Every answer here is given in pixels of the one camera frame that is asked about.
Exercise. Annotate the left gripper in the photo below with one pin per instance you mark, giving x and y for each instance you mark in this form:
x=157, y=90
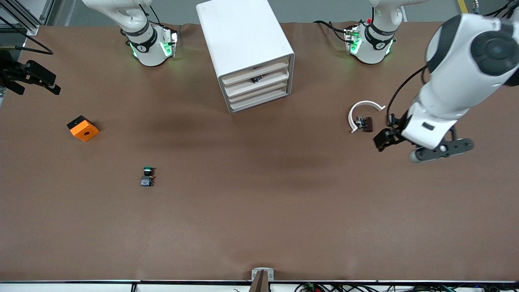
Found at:
x=395, y=132

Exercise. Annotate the red push button switch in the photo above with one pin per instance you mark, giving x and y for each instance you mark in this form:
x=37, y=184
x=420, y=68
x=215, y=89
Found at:
x=256, y=79

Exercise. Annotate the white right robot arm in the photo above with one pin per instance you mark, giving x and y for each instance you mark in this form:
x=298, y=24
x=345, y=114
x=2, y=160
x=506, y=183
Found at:
x=146, y=52

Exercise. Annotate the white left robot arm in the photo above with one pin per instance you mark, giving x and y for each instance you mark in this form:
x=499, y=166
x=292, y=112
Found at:
x=458, y=69

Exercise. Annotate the orange and black button box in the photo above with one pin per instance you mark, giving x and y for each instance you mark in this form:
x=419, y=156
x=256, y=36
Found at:
x=85, y=132

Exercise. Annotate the small black clip part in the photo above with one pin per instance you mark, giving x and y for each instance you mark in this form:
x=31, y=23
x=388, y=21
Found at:
x=390, y=119

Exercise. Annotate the brown block with metal clip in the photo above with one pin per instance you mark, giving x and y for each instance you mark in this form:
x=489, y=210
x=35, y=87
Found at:
x=367, y=124

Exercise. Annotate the aluminium frame profile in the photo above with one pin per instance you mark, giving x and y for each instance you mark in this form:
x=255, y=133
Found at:
x=24, y=22

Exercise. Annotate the green push button switch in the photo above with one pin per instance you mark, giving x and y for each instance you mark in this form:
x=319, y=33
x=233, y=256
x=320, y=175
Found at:
x=146, y=180

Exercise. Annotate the grey metal edge bracket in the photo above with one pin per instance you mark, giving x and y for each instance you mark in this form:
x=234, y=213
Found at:
x=256, y=271

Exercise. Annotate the brown camera pole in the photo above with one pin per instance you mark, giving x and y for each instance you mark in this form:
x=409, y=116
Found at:
x=259, y=284

